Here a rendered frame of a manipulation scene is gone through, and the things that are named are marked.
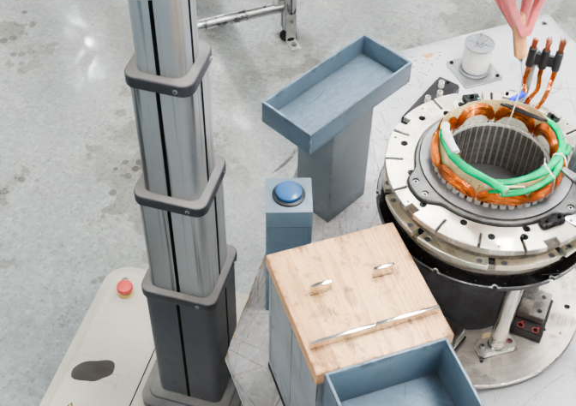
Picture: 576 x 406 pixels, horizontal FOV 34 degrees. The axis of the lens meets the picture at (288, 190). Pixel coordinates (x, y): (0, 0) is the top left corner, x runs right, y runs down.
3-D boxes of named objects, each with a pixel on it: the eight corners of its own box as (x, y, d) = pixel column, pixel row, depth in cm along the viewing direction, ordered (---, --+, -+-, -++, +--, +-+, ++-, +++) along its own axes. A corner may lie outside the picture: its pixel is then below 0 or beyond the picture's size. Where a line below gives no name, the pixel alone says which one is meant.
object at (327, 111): (352, 148, 182) (363, 32, 161) (395, 177, 177) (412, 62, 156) (262, 217, 170) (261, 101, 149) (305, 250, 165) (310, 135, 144)
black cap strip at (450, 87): (458, 93, 194) (459, 85, 192) (422, 134, 185) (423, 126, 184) (437, 84, 195) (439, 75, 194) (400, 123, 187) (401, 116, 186)
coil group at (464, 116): (494, 124, 141) (499, 104, 138) (459, 135, 139) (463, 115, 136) (487, 116, 142) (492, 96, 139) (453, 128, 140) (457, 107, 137)
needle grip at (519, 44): (530, 55, 122) (527, 12, 119) (522, 60, 121) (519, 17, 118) (519, 52, 123) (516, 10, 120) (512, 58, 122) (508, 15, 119)
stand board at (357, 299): (452, 344, 122) (454, 334, 120) (315, 385, 118) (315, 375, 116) (391, 232, 134) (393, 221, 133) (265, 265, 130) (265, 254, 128)
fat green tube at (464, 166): (508, 198, 126) (511, 188, 124) (483, 206, 125) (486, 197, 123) (453, 128, 135) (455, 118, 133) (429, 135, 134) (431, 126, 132)
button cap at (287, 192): (302, 183, 141) (302, 179, 141) (303, 203, 139) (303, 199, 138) (275, 183, 141) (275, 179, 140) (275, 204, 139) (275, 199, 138)
